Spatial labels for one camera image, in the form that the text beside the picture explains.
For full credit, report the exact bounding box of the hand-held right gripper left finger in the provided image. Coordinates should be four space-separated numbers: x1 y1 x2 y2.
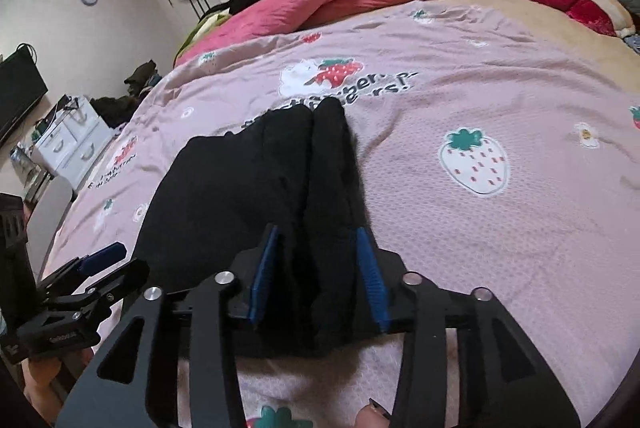
55 224 281 428

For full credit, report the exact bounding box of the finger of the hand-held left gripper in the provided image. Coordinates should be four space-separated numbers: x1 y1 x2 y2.
35 259 150 321
37 242 128 296

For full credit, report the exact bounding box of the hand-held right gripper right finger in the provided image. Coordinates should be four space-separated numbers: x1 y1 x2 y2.
355 227 581 428

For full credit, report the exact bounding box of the black sweater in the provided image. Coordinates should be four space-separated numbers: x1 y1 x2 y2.
135 98 401 356

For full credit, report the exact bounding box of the dark clothes pile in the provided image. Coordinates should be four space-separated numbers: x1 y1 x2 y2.
90 95 146 129

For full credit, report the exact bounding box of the person's left hand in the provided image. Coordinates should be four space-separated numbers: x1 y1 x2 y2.
22 348 96 424

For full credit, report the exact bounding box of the person's right hand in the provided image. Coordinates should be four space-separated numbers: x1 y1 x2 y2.
352 403 393 428

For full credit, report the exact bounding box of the white drawer chest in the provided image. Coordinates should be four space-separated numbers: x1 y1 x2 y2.
32 94 116 189

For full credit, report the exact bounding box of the pink printed blanket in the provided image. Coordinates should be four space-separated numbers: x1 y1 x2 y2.
30 0 640 428

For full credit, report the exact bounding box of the black television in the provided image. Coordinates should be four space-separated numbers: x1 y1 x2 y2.
0 45 49 143

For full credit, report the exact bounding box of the olive green garment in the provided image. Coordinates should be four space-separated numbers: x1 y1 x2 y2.
124 60 166 91

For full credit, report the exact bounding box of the yellow-green cloth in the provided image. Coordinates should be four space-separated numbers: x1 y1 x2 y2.
172 10 233 66

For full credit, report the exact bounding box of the beige bed sheet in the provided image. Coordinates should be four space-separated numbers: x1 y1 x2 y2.
410 0 640 109

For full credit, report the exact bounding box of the red patterned pillow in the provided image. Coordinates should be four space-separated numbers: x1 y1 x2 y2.
495 0 636 38

